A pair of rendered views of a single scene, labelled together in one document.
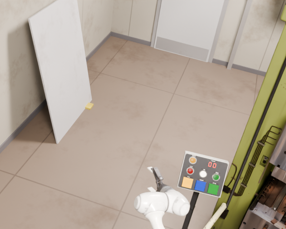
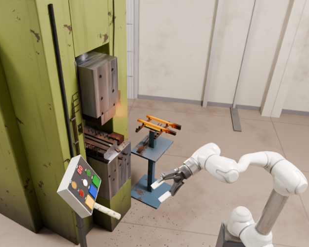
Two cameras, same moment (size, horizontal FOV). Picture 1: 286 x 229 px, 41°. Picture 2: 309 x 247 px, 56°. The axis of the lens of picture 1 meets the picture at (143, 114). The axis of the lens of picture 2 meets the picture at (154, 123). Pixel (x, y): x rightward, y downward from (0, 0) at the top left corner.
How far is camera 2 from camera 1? 2.09 m
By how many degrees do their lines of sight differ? 74
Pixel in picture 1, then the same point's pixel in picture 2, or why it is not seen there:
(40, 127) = not seen: outside the picture
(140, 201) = (235, 169)
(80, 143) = not seen: outside the picture
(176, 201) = (214, 149)
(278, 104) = (66, 74)
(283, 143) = (98, 93)
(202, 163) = (77, 177)
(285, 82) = (61, 50)
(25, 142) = not seen: outside the picture
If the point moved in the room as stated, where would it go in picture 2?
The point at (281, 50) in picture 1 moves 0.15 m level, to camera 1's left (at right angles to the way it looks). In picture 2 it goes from (44, 22) to (37, 30)
